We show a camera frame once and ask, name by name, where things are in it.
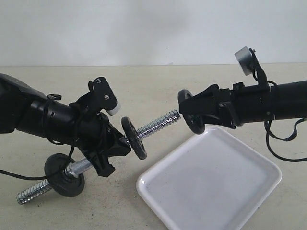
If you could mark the black weight plate end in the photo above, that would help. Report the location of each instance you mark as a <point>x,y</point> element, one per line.
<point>132,137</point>
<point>64,184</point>

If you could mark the chrome threaded dumbbell bar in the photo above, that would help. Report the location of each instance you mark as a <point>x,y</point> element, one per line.
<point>76,168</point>

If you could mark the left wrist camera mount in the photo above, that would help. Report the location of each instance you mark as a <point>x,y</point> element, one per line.
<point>102,96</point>

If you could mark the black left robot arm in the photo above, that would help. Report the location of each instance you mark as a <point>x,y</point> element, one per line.
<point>28,110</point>

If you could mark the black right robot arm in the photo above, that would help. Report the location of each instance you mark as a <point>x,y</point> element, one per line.
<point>242,104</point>

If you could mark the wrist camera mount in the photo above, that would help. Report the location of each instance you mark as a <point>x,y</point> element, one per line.
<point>102,96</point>
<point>246,57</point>

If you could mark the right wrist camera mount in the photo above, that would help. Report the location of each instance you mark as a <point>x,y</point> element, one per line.
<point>246,57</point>

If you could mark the black weight plate right end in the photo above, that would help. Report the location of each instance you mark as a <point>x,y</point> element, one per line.
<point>132,137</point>

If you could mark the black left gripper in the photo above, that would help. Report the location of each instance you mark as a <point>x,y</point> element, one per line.
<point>99,139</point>

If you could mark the white square tray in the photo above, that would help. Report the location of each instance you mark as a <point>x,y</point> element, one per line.
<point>213,181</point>

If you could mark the black weight plate left end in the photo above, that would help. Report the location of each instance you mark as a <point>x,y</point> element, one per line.
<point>64,184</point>

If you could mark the black weight plate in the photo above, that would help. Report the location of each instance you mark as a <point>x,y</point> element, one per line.
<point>194,122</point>

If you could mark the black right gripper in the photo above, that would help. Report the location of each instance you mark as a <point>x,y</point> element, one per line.
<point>212,101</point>

